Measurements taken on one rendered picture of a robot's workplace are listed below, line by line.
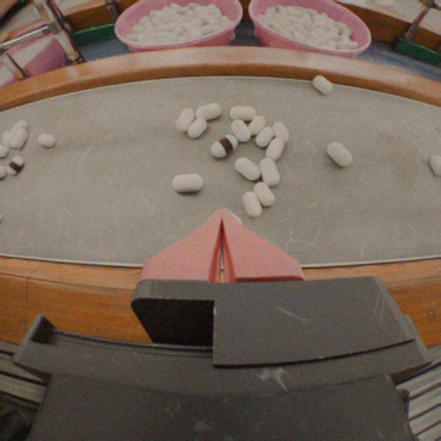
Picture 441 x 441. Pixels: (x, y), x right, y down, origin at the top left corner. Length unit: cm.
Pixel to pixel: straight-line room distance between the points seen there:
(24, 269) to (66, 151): 19
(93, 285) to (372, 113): 48
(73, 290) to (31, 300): 7
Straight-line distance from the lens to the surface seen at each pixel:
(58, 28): 48
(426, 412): 58
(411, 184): 39
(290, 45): 46
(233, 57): 39
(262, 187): 25
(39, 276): 32
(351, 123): 38
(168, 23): 59
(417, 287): 32
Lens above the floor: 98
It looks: 76 degrees down
